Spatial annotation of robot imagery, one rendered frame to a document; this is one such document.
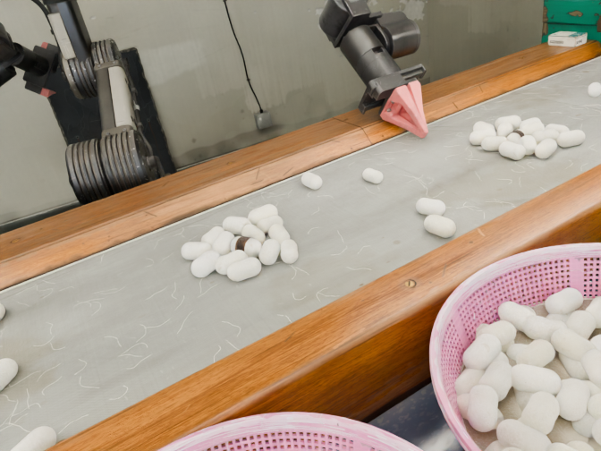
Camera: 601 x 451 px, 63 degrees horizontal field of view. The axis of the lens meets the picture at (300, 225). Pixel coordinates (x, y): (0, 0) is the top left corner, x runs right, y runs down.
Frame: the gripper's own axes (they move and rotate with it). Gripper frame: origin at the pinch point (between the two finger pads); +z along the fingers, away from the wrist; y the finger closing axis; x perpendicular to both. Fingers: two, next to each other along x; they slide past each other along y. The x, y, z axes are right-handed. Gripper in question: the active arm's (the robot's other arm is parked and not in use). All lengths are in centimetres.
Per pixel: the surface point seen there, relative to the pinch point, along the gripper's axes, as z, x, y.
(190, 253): 5.4, -4.1, -39.4
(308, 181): 1.1, -0.7, -20.7
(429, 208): 14.1, -11.3, -15.0
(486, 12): -91, 98, 159
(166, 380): 18, -13, -47
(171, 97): -133, 146, 9
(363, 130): -5.6, 3.9, -5.8
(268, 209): 3.9, -3.6, -28.7
